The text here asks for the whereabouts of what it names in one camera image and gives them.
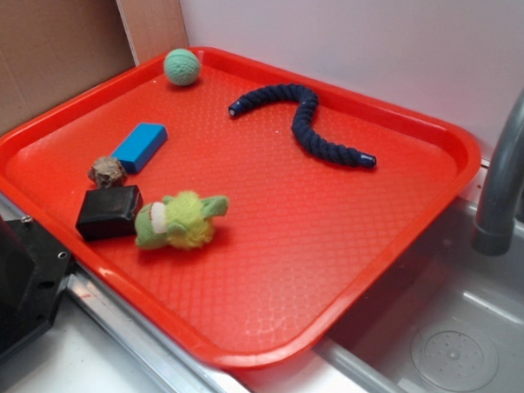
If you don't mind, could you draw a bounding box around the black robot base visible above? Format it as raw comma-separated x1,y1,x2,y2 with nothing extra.
0,215,73,362

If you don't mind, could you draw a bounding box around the red plastic tray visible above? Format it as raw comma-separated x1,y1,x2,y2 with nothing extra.
0,48,481,370

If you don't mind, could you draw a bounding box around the green plush toy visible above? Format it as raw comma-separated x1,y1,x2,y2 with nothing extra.
135,190,229,250

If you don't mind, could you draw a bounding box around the blue rectangular block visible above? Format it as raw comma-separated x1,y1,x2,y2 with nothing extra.
111,123,168,174

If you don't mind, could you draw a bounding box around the black rectangular block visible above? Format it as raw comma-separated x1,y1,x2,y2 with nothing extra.
76,185,143,242

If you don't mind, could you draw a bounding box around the green knitted ball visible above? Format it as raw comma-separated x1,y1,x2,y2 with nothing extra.
163,49,202,87

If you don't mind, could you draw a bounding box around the brown grey rock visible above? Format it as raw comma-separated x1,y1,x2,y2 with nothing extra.
87,157,127,189

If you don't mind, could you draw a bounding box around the grey toy sink basin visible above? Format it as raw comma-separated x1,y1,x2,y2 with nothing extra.
316,200,524,393

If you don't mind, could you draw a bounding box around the grey toy faucet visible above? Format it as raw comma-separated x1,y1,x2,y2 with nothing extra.
471,89,524,256

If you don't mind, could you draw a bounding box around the brown cardboard panel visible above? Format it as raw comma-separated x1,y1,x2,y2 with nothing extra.
0,0,188,136

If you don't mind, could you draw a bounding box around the dark blue rope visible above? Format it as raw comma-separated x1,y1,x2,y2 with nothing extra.
225,81,381,170

